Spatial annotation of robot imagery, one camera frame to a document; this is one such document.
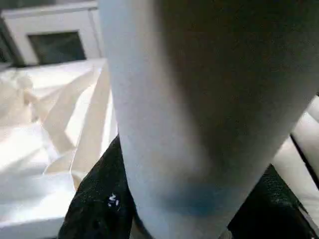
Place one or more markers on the white plastic table top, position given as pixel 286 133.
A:
pixel 45 139

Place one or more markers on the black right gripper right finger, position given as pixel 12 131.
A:
pixel 279 219

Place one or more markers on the white glass-door cabinet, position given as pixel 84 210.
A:
pixel 55 30

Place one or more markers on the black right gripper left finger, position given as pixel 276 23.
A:
pixel 99 209

